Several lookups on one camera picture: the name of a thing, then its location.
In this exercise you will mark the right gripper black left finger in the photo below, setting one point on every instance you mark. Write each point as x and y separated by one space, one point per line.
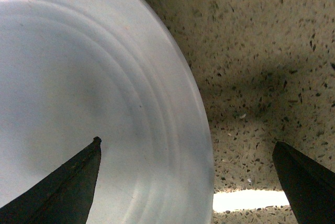
64 196

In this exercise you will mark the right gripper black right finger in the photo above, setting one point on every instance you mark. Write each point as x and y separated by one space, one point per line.
308 185

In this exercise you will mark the blue plate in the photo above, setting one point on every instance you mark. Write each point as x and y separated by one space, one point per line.
72 70

